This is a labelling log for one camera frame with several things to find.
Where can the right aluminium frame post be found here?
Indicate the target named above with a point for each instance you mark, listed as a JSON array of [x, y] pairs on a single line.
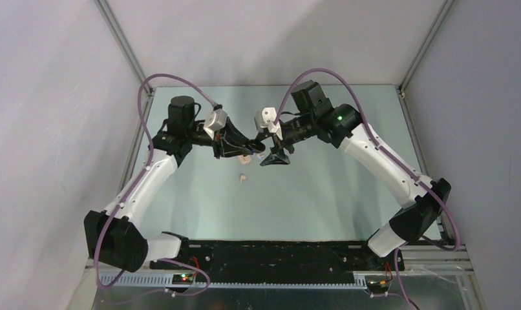
[[426, 43]]

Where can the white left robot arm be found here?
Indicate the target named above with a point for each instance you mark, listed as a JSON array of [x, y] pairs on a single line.
[[113, 235]]

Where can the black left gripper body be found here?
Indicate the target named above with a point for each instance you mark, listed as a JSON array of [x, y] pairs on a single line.
[[219, 136]]

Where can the black glossy earbud charging case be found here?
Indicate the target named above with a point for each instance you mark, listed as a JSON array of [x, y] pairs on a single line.
[[256, 147]]

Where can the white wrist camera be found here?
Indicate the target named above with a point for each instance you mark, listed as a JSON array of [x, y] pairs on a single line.
[[266, 123], [216, 120]]

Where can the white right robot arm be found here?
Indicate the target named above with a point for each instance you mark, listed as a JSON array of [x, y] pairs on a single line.
[[419, 196]]

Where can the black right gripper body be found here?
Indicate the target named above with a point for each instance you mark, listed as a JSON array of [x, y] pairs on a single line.
[[292, 132]]

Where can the right green circuit board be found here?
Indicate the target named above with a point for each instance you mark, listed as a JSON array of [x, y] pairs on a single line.
[[380, 285]]

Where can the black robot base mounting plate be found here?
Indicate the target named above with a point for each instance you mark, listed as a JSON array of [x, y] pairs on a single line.
[[279, 262]]

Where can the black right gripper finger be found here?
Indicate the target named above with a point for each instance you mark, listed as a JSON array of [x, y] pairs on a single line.
[[275, 157], [261, 137]]

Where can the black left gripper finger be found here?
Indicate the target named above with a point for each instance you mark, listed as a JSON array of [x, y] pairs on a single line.
[[234, 137], [237, 151]]

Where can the beige square earbud case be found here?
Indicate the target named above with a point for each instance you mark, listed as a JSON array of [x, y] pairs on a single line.
[[244, 160]]

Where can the left green circuit board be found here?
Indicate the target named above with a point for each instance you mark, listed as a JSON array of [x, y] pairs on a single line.
[[183, 279]]

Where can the aluminium frame post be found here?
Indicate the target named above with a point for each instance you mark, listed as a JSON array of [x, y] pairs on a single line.
[[120, 38], [426, 43]]

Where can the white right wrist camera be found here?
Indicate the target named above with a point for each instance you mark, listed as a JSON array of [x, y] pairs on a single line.
[[266, 123]]

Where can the left aluminium frame post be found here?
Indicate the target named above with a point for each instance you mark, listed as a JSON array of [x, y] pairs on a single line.
[[120, 38]]

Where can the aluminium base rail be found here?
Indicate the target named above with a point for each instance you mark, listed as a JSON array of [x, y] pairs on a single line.
[[431, 260]]

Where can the green circuit board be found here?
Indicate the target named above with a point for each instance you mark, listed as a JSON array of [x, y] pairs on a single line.
[[183, 279], [380, 285]]

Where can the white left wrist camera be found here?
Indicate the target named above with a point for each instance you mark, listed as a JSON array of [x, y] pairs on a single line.
[[216, 120]]

